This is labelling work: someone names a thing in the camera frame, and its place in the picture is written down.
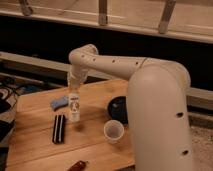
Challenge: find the cables and clutter left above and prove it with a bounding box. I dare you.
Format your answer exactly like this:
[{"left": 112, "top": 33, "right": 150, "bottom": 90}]
[{"left": 0, "top": 75, "right": 41, "bottom": 171}]

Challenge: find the translucent plastic cup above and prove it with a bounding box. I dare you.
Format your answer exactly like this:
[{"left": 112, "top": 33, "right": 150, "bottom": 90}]
[{"left": 103, "top": 120, "right": 124, "bottom": 144}]

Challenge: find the white labelled bottle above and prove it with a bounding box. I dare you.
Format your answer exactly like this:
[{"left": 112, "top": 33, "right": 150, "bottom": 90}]
[{"left": 68, "top": 89, "right": 80, "bottom": 122}]

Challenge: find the blue sponge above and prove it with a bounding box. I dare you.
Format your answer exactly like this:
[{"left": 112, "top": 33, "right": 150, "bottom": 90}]
[{"left": 50, "top": 96, "right": 68, "bottom": 111}]

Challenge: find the black round plate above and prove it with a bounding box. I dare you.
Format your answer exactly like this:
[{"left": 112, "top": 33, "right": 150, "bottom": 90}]
[{"left": 107, "top": 96, "right": 128, "bottom": 124}]

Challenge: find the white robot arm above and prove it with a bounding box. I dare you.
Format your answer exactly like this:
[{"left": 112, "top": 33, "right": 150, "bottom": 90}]
[{"left": 69, "top": 44, "right": 195, "bottom": 171}]

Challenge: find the black white striped block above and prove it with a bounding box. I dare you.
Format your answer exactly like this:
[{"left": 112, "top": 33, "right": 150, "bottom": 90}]
[{"left": 52, "top": 115, "right": 66, "bottom": 144}]

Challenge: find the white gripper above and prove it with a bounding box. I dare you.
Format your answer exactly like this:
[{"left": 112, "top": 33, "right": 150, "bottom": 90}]
[{"left": 67, "top": 66, "right": 88, "bottom": 90}]

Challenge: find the wooden board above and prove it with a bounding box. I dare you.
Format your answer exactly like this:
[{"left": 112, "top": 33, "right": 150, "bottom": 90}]
[{"left": 6, "top": 79, "right": 134, "bottom": 171}]

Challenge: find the red brown small object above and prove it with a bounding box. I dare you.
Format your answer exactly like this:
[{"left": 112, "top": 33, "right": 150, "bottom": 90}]
[{"left": 67, "top": 161, "right": 88, "bottom": 171}]

